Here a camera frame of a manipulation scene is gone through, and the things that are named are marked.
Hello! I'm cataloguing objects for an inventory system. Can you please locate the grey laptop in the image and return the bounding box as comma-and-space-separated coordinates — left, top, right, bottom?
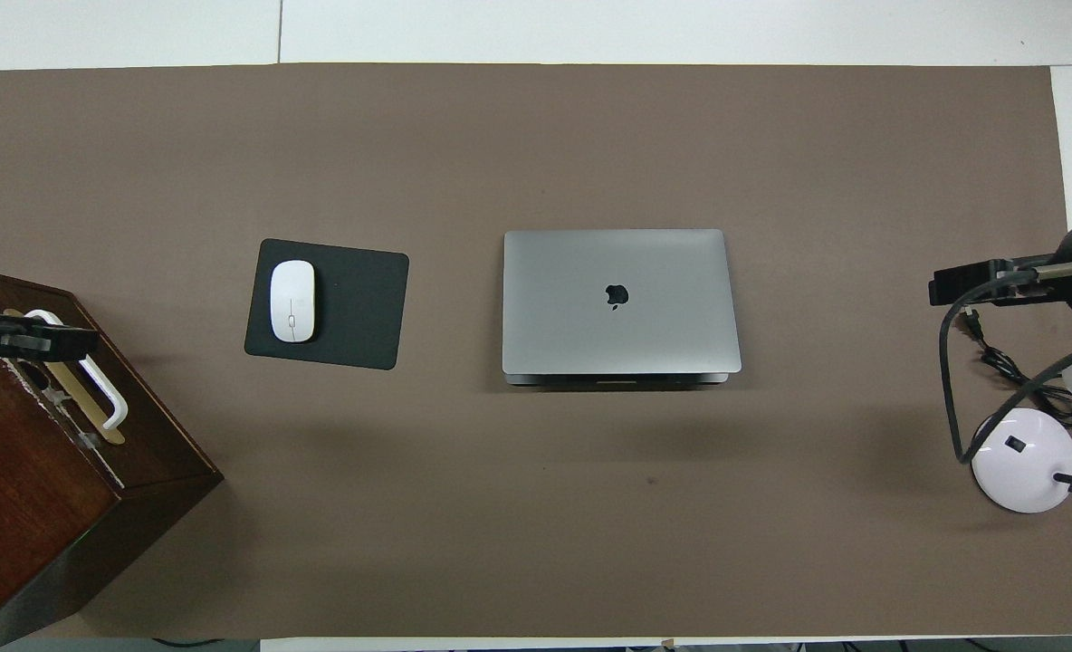
502, 228, 743, 388

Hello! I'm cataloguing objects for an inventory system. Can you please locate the dark brown wooden box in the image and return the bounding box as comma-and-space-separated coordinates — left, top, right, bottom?
0, 268, 225, 648

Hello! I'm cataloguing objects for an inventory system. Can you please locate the white desk lamp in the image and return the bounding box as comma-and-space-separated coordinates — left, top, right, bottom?
971, 328, 1072, 514

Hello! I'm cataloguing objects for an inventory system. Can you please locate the white computer mouse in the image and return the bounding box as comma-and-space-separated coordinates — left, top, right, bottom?
269, 260, 317, 344

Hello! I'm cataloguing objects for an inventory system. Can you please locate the black mouse pad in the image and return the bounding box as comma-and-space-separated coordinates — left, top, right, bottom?
244, 238, 410, 371

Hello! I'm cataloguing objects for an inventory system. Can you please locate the brown table mat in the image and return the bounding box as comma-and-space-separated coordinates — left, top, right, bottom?
0, 63, 1072, 639

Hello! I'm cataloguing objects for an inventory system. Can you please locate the black lamp power cable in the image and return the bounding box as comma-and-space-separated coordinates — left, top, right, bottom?
960, 306, 1072, 422

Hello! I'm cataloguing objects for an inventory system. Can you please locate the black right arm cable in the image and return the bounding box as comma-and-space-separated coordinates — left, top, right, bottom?
939, 267, 1072, 472

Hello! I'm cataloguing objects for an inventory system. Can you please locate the white box handle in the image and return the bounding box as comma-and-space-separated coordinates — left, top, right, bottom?
24, 310, 129, 431

